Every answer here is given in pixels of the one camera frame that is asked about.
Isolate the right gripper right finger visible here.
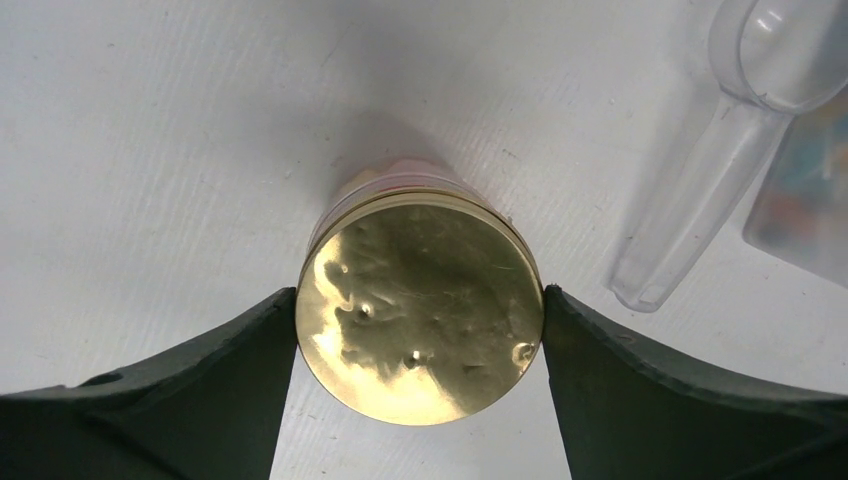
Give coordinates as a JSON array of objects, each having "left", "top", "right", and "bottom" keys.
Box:
[{"left": 543, "top": 285, "right": 847, "bottom": 479}]

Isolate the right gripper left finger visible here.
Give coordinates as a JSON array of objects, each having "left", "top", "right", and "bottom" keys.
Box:
[{"left": 1, "top": 288, "right": 297, "bottom": 479}]

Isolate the clear plastic jar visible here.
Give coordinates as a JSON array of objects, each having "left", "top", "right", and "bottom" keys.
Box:
[{"left": 307, "top": 156, "right": 491, "bottom": 250}]

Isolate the clear plastic scoop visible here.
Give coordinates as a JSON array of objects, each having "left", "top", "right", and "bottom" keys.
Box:
[{"left": 609, "top": 1, "right": 847, "bottom": 313}]

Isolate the clear compartment candy box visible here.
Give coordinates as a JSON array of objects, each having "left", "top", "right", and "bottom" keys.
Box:
[{"left": 743, "top": 91, "right": 847, "bottom": 287}]

